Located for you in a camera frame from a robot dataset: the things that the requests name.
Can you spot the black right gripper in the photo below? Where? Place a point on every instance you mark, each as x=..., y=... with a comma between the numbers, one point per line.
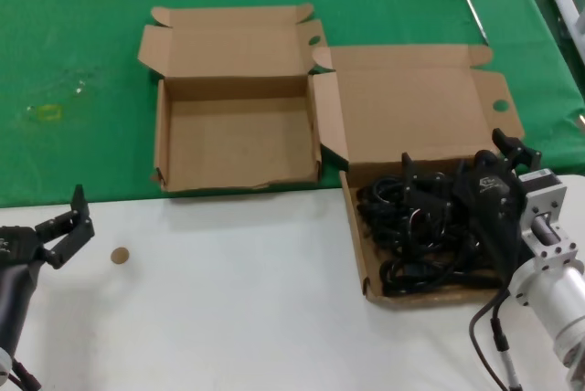
x=496, y=208

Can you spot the white metal frame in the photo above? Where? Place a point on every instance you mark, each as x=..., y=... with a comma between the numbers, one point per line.
x=566, y=7

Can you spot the green tablecloth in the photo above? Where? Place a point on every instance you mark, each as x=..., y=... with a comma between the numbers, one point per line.
x=91, y=21

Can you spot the round brown cardboard disc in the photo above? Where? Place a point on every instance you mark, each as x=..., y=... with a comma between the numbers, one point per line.
x=120, y=255

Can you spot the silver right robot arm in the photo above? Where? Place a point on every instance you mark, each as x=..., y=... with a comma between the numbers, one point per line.
x=557, y=290

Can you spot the cardboard box with torn rim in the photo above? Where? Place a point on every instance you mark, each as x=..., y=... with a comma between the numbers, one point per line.
x=237, y=144

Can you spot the yellow tape square mark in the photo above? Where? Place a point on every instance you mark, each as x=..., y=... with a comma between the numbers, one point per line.
x=40, y=113

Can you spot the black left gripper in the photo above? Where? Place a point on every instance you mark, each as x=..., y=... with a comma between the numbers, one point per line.
x=16, y=247

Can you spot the open cardboard mailer box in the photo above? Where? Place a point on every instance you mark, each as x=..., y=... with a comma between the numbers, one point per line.
x=411, y=103

